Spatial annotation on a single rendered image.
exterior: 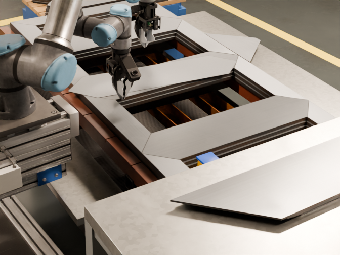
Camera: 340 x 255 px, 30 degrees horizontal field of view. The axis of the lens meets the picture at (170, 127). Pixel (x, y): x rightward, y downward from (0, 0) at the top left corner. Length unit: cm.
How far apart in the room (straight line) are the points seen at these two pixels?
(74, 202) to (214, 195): 72
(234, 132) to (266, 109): 22
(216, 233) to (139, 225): 18
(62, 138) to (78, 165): 29
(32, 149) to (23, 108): 16
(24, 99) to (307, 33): 363
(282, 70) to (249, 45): 22
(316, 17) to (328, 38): 41
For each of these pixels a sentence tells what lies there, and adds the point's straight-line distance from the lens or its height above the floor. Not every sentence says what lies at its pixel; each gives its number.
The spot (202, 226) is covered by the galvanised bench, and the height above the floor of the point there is 105.
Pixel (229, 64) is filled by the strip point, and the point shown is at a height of 86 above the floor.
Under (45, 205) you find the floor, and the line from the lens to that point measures 326.
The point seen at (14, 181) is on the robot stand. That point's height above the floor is 91.
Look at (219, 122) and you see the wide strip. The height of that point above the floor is 86.
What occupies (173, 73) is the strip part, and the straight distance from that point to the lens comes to 259.
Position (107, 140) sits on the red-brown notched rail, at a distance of 222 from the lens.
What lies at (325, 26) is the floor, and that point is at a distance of 547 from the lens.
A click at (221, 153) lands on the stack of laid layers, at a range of 217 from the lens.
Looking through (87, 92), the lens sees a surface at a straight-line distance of 245.
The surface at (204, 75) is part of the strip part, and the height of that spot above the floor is 86.
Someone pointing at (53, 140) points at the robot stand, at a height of 91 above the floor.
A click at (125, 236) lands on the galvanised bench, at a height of 105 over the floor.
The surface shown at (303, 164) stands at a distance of 174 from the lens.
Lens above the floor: 205
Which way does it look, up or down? 32 degrees down
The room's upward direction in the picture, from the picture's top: 3 degrees clockwise
